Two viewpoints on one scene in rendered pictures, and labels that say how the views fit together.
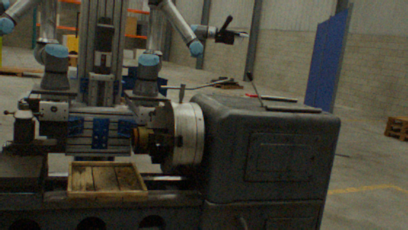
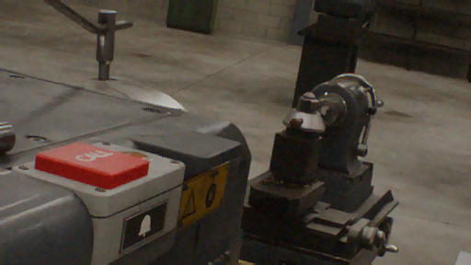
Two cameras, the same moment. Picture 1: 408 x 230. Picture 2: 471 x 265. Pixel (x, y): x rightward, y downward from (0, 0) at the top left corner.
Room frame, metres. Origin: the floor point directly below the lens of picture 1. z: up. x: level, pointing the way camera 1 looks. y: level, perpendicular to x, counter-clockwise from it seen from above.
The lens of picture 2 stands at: (2.44, -0.69, 1.42)
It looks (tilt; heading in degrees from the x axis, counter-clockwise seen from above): 11 degrees down; 129
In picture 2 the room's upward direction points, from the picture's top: 10 degrees clockwise
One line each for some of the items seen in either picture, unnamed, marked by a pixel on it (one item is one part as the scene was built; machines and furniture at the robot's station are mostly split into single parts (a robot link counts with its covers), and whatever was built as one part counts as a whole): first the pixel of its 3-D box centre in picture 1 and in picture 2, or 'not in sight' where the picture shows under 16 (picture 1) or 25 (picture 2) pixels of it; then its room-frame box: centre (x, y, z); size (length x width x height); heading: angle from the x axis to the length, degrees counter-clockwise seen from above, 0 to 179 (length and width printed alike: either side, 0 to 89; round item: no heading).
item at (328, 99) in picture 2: not in sight; (331, 134); (1.22, 1.22, 1.01); 0.30 x 0.20 x 0.29; 109
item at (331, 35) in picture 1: (320, 73); not in sight; (8.02, -2.38, 1.18); 4.12 x 0.80 x 2.35; 171
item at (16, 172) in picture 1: (20, 162); (256, 207); (1.43, 0.68, 0.95); 0.43 x 0.17 x 0.05; 19
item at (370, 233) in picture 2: not in sight; (381, 241); (1.66, 0.76, 0.95); 0.07 x 0.04 x 0.04; 19
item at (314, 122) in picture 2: (23, 113); (304, 119); (1.49, 0.70, 1.13); 0.08 x 0.08 x 0.03
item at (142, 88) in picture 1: (146, 86); not in sight; (2.21, 0.33, 1.21); 0.15 x 0.15 x 0.10
